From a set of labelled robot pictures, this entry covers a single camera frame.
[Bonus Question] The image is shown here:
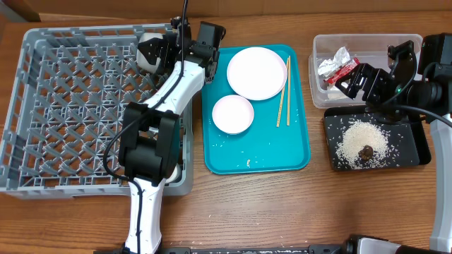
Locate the small white cup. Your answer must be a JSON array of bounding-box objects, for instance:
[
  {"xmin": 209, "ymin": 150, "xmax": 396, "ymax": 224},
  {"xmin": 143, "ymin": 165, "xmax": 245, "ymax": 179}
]
[{"xmin": 136, "ymin": 32, "xmax": 165, "ymax": 74}]

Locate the red snack wrapper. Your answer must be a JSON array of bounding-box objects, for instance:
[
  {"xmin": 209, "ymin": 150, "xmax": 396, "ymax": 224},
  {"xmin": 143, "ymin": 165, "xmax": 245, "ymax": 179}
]
[{"xmin": 323, "ymin": 58, "xmax": 360, "ymax": 85}]

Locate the white napkin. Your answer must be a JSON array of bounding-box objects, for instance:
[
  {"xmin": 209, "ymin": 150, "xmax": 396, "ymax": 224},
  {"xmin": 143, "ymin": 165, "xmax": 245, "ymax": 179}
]
[{"xmin": 316, "ymin": 46, "xmax": 354, "ymax": 100}]

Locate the white rice pile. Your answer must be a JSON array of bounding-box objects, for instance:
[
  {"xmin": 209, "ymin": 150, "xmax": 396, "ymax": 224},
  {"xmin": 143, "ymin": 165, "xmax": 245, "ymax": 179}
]
[{"xmin": 333, "ymin": 120, "xmax": 400, "ymax": 170}]

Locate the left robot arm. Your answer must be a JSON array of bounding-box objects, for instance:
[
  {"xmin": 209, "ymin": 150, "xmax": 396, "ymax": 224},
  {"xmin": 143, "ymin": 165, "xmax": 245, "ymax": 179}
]
[{"xmin": 116, "ymin": 17, "xmax": 226, "ymax": 253}]

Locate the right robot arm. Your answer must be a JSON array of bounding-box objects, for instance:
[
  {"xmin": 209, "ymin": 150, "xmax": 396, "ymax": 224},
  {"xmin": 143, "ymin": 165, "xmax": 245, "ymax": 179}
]
[{"xmin": 335, "ymin": 33, "xmax": 451, "ymax": 253}]

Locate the black waste tray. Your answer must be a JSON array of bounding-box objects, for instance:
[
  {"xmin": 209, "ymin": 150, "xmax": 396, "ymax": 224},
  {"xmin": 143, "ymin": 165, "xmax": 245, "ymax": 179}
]
[{"xmin": 323, "ymin": 106, "xmax": 432, "ymax": 171}]

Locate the clear plastic bin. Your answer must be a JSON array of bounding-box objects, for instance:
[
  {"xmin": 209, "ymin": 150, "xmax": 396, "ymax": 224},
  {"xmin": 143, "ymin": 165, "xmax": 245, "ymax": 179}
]
[{"xmin": 309, "ymin": 34, "xmax": 423, "ymax": 109}]

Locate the right wooden chopstick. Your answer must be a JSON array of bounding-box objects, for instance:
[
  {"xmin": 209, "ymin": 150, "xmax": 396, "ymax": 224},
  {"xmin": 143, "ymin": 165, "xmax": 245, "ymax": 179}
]
[{"xmin": 286, "ymin": 56, "xmax": 292, "ymax": 126}]

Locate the wooden chopstick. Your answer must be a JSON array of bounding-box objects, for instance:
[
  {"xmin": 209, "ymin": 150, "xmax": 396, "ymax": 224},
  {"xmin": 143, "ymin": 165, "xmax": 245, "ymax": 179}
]
[
  {"xmin": 286, "ymin": 56, "xmax": 292, "ymax": 126},
  {"xmin": 276, "ymin": 56, "xmax": 290, "ymax": 128}
]

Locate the left wooden chopstick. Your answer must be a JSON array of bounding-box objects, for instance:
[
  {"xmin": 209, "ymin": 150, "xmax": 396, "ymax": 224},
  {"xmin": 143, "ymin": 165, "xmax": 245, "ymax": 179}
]
[{"xmin": 276, "ymin": 56, "xmax": 290, "ymax": 128}]

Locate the large white plate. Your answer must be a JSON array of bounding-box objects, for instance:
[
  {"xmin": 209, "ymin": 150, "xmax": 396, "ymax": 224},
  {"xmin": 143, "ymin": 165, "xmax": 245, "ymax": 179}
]
[{"xmin": 227, "ymin": 47, "xmax": 287, "ymax": 101}]

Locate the medium white bowl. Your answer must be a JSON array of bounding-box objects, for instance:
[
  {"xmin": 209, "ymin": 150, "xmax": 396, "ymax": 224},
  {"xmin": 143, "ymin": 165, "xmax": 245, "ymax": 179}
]
[{"xmin": 212, "ymin": 95, "xmax": 254, "ymax": 135}]

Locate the grey dish rack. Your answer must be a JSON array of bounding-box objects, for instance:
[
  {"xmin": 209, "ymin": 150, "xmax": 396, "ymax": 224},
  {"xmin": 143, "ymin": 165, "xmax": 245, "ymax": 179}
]
[{"xmin": 0, "ymin": 23, "xmax": 194, "ymax": 200}]

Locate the teal serving tray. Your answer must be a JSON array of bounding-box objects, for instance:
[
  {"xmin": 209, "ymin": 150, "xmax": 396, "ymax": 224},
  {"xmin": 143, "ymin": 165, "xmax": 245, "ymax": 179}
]
[{"xmin": 201, "ymin": 44, "xmax": 311, "ymax": 174}]

